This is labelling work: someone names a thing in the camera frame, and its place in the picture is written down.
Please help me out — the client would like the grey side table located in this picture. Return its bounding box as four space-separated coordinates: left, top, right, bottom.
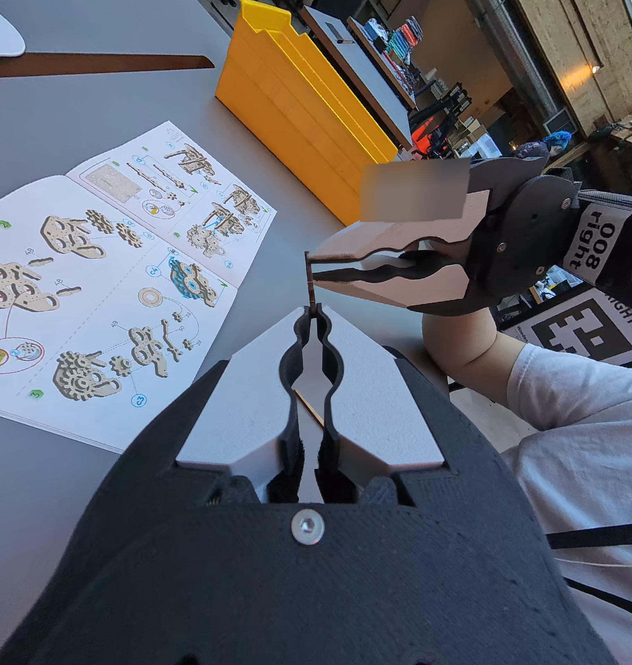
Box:
300 5 418 149

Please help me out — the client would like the yellow plastic bin stack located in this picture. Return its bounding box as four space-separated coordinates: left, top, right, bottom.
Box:
214 0 399 228

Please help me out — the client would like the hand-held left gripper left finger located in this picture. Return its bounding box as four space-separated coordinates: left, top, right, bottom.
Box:
176 305 311 504

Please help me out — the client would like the black strap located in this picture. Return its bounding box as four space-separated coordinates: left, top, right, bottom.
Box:
546 522 632 550

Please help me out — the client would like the grey desk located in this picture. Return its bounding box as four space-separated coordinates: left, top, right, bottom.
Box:
0 0 452 655

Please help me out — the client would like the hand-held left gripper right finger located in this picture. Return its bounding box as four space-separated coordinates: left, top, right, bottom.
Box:
315 305 448 504

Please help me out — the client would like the illustrated instruction booklet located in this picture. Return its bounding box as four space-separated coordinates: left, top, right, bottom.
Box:
0 121 278 454

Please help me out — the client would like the small wooden crank lever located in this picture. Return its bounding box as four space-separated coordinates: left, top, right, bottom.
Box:
305 251 321 319

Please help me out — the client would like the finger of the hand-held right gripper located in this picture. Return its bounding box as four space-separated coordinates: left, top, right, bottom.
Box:
312 251 473 312
306 189 496 261

